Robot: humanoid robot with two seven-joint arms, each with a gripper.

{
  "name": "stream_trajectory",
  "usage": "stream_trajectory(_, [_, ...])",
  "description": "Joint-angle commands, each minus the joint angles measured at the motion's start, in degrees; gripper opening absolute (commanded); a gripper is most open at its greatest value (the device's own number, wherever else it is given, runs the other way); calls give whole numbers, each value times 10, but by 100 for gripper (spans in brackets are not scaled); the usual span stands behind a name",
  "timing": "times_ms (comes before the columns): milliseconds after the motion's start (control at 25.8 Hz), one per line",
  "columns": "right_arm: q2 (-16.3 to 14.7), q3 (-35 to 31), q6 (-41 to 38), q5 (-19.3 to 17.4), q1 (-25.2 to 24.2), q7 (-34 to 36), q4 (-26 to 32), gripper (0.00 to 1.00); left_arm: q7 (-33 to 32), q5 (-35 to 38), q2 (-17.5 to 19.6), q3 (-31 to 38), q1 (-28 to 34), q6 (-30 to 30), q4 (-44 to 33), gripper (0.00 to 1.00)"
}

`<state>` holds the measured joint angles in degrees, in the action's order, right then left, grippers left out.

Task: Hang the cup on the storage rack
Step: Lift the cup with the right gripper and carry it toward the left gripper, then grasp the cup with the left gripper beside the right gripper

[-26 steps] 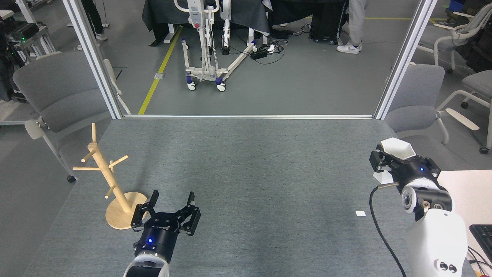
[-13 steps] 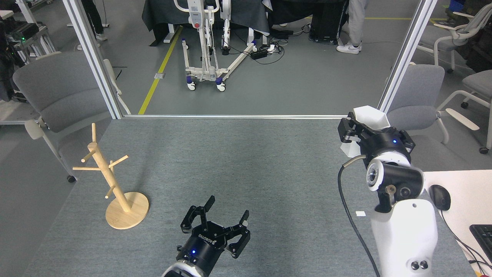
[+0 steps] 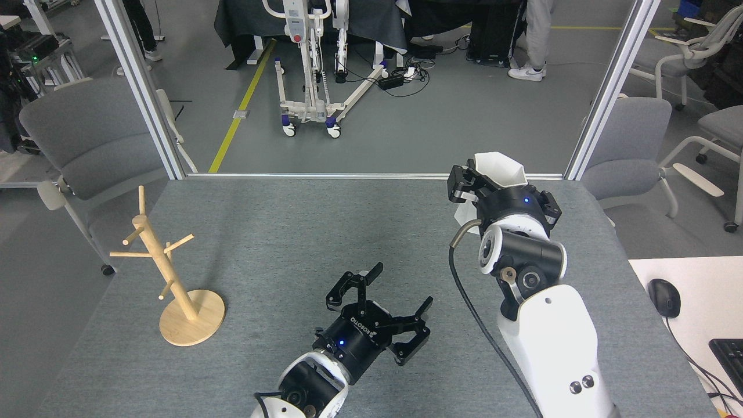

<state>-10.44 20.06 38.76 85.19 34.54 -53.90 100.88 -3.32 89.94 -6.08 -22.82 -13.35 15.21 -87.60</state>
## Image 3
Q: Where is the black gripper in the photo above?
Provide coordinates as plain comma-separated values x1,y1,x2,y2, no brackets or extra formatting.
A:
313,262,434,384
448,160,562,233

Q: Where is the white faceted cup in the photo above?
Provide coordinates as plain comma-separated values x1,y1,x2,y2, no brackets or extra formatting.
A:
455,152,528,236

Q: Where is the wooden cup rack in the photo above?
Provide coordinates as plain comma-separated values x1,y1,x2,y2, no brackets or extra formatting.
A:
109,186,226,348

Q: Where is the grey chair with pale armrests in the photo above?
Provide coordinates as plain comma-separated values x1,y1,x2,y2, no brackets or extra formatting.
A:
19,77,198,276
580,93,725,227
659,104,743,233

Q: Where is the black computer case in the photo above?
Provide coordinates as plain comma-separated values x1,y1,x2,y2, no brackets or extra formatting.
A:
467,3,526,66

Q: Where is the black computer mouse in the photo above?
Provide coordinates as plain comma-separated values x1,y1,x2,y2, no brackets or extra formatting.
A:
648,279,681,319

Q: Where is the dark grey table cloth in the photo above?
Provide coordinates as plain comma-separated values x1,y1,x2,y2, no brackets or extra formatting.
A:
213,0,410,56

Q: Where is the white desk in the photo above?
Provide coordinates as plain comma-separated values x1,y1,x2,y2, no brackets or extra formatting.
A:
629,256,743,418

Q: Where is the white stand on wheels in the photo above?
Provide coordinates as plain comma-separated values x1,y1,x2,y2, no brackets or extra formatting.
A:
261,0,389,139

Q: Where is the black keyboard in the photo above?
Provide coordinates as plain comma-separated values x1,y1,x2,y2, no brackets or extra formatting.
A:
709,338,743,398

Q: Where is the equipment cart with green light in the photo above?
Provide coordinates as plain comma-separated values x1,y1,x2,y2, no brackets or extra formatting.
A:
9,32,85,88

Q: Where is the silver frame post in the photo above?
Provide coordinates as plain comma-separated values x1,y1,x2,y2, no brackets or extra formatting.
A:
564,0,662,181
93,0,189,181

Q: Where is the silver table edge rail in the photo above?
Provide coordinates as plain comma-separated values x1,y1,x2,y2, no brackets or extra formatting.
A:
186,172,565,181

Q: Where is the black mouse cable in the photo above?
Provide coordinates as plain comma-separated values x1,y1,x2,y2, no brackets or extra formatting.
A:
663,316,743,407

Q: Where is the white frame office chair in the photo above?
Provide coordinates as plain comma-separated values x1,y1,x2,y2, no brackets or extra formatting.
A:
630,5,743,111

